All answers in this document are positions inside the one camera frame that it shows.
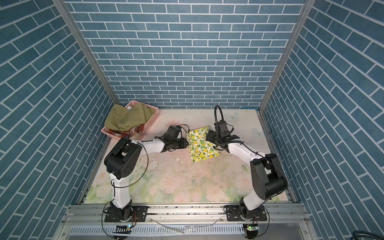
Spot lemon print skirt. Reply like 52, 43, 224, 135
187, 126, 220, 163

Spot olive green skirt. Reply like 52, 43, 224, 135
105, 103, 156, 133

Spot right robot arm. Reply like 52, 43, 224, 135
206, 120, 288, 220

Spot pink perforated plastic basket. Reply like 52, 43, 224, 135
101, 101, 160, 140

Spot red patterned skirt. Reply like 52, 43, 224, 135
119, 125, 144, 139

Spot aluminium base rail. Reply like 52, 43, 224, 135
54, 202, 316, 240

